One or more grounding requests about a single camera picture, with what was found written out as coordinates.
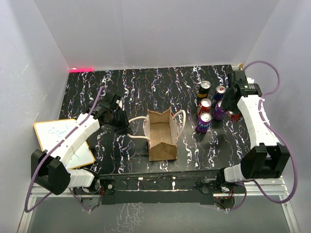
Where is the blue red bull can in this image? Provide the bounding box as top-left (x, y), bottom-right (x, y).
top-left (212, 85), bottom-right (226, 101)

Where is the purple cable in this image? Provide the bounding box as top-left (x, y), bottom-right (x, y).
top-left (242, 60), bottom-right (299, 204)
top-left (24, 86), bottom-right (107, 213)

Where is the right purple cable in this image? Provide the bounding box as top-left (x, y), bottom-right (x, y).
top-left (242, 60), bottom-right (299, 204)

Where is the small whiteboard wooden frame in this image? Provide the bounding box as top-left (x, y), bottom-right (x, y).
top-left (33, 118), bottom-right (96, 170)

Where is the black yellow tall can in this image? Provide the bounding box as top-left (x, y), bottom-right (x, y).
top-left (197, 81), bottom-right (211, 100)

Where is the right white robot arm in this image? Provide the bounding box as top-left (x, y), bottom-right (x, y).
top-left (215, 70), bottom-right (290, 193)

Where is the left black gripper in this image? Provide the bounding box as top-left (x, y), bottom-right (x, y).
top-left (108, 109), bottom-right (133, 135)

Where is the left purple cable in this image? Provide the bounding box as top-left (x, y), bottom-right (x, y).
top-left (24, 86), bottom-right (107, 213)

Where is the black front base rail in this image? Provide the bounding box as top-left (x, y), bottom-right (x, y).
top-left (99, 170), bottom-right (244, 205)

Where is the red coke can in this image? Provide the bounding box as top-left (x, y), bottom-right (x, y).
top-left (196, 98), bottom-right (212, 117)

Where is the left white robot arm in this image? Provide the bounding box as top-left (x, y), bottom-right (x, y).
top-left (31, 92), bottom-right (131, 195)

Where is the purple fanta can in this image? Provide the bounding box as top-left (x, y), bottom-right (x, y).
top-left (213, 101), bottom-right (226, 121)
top-left (196, 113), bottom-right (212, 133)

